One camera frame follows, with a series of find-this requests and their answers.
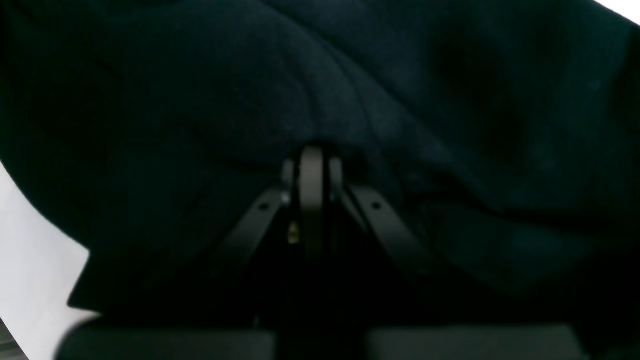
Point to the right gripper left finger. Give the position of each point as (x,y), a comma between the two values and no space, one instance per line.
(226,263)

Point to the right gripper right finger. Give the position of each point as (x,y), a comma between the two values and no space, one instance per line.
(414,262)

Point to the black printed t-shirt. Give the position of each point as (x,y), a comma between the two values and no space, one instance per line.
(504,134)

